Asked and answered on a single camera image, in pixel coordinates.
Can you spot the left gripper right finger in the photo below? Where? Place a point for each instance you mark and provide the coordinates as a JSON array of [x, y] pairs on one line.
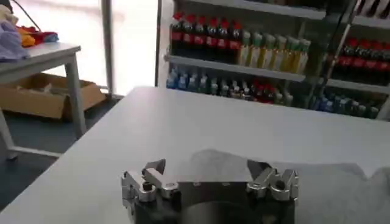
[[274, 182]]

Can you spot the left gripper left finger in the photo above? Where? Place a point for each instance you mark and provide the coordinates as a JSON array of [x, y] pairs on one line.
[[155, 181]]

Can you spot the grey printed t-shirt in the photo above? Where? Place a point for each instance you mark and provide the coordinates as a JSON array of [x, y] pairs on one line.
[[335, 198]]

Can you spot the metal shelf with bottles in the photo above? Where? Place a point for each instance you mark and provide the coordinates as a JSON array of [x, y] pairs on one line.
[[237, 61], [362, 70]]

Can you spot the black slanted pole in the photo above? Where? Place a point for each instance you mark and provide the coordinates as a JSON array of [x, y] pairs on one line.
[[158, 42]]

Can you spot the brown cardboard box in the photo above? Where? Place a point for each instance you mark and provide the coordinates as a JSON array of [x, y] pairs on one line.
[[39, 102]]

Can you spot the white side table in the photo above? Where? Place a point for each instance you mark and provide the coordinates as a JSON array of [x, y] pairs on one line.
[[45, 58]]

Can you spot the red cloth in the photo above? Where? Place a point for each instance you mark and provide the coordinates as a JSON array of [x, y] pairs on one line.
[[42, 36]]

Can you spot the orange cloth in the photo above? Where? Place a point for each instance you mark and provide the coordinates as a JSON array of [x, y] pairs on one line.
[[26, 39]]

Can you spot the purple cloth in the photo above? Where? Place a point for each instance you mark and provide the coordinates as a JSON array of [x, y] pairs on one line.
[[10, 42]]

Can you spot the cream cloth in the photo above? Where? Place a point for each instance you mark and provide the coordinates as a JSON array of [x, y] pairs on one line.
[[6, 15]]

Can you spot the grey window frame post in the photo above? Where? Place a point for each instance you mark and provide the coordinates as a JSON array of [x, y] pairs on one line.
[[108, 45]]

